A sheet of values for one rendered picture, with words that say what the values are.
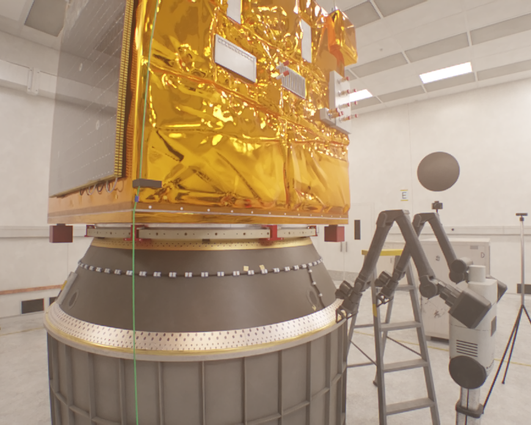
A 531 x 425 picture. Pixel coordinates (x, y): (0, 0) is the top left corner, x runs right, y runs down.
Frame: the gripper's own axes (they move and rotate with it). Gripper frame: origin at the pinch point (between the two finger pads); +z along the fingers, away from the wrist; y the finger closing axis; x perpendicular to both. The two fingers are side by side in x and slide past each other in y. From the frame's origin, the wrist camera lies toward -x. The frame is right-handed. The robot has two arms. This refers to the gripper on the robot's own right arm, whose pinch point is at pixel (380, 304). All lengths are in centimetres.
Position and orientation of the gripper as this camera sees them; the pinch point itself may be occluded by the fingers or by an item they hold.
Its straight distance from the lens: 213.4
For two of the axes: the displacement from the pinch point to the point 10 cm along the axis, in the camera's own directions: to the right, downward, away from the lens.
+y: -7.5, -0.3, -6.6
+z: -3.3, 8.8, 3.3
